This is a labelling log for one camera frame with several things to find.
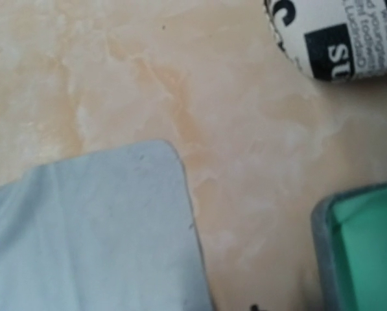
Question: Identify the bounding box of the blue cleaning cloth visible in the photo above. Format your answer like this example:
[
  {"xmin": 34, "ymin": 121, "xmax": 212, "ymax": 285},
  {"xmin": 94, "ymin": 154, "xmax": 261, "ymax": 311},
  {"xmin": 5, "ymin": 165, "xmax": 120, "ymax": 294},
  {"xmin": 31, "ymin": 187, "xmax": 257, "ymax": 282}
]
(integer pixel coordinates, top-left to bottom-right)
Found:
[{"xmin": 0, "ymin": 140, "xmax": 215, "ymax": 310}]

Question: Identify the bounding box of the blue-grey hard glasses case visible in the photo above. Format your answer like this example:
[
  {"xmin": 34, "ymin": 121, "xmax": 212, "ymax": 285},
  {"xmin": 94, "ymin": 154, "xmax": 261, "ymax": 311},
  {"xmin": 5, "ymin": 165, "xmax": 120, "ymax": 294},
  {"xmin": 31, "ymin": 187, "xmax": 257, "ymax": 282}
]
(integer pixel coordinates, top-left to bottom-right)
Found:
[{"xmin": 311, "ymin": 182, "xmax": 387, "ymax": 310}]

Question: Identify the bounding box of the newspaper print glasses case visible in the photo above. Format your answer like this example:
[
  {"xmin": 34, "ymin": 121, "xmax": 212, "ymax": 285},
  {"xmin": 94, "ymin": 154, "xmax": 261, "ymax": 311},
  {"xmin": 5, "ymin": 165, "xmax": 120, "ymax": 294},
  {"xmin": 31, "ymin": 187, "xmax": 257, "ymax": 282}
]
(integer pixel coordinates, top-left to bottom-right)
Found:
[{"xmin": 264, "ymin": 0, "xmax": 387, "ymax": 82}]

